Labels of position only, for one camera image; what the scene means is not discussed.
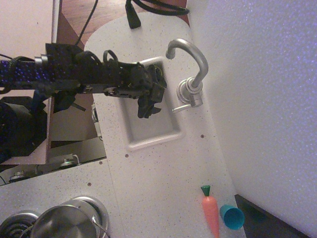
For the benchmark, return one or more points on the stainless steel pot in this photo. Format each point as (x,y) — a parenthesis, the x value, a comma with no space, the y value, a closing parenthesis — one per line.
(79,217)

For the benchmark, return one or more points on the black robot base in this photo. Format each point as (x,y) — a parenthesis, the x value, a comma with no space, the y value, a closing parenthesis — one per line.
(23,126)

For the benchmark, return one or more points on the teal plastic cup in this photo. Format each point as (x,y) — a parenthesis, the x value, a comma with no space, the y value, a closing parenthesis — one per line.
(232,217)

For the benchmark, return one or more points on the white toy sink basin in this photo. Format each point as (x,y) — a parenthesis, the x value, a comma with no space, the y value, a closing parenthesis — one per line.
(158,128)

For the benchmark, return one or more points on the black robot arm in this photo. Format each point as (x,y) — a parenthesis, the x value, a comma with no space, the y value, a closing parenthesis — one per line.
(66,70)

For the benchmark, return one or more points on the silver stove burner coil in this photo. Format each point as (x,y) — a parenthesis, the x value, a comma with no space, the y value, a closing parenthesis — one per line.
(18,225)

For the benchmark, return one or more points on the orange toy carrot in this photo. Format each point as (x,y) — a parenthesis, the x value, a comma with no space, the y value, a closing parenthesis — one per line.
(210,209)

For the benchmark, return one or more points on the silver stove knob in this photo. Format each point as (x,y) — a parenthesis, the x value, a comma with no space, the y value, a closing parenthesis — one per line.
(70,161)
(17,176)

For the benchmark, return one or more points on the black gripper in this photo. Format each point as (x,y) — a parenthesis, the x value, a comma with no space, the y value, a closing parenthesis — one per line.
(145,83)

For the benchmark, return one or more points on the blue black clamp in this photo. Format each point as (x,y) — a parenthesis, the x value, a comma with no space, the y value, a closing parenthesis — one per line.
(63,100)

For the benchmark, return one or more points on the silver stove knob left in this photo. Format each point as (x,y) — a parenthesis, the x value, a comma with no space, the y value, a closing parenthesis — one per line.
(17,176)

